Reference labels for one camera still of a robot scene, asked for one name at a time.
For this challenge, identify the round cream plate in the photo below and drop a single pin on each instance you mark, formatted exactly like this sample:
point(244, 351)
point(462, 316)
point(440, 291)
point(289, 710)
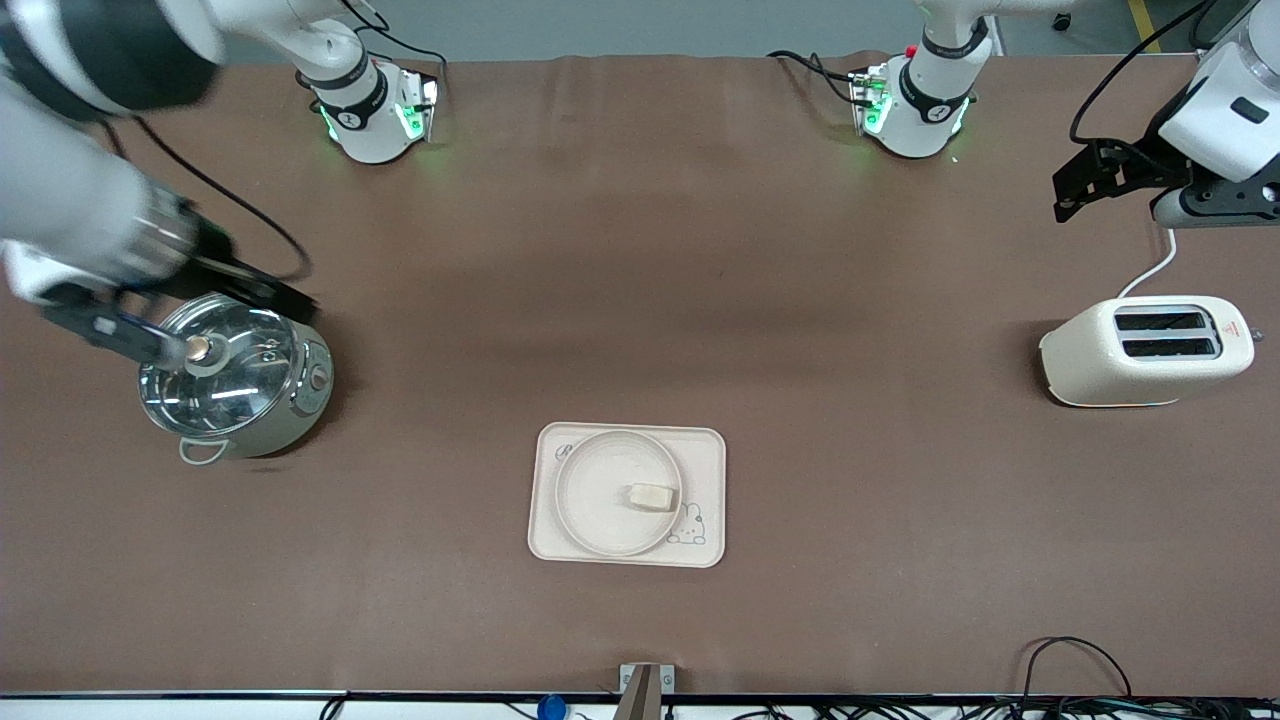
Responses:
point(600, 500)

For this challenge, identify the cream two-slot toaster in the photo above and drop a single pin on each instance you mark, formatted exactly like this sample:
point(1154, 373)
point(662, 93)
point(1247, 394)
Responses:
point(1090, 365)

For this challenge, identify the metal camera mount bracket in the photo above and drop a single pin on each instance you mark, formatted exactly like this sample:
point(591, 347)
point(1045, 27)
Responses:
point(645, 690)

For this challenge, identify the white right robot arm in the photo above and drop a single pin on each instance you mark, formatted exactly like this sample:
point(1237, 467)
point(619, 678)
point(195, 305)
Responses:
point(60, 180)

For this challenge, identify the cream rabbit print tray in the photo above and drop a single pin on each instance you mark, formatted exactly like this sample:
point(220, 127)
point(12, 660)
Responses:
point(700, 450)

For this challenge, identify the glass pot lid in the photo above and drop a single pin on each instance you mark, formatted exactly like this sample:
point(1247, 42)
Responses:
point(230, 390)

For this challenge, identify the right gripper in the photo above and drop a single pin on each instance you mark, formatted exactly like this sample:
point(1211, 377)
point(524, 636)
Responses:
point(213, 254)

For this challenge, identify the grey electric cooking pot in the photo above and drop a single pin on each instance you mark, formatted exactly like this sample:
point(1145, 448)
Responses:
point(315, 400)

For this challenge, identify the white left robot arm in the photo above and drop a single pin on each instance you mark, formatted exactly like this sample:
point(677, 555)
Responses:
point(915, 125)

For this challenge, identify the brown table cloth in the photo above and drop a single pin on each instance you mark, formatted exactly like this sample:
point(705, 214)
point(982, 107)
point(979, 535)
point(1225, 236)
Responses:
point(900, 600)

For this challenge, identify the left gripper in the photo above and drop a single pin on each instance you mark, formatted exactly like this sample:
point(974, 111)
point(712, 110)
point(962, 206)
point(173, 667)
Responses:
point(1144, 161)

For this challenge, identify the small pale bun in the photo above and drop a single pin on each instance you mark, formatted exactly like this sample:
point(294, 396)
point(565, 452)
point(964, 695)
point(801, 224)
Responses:
point(651, 497)

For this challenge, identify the small blue round object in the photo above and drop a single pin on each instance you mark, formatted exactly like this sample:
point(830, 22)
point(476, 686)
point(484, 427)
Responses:
point(551, 709)

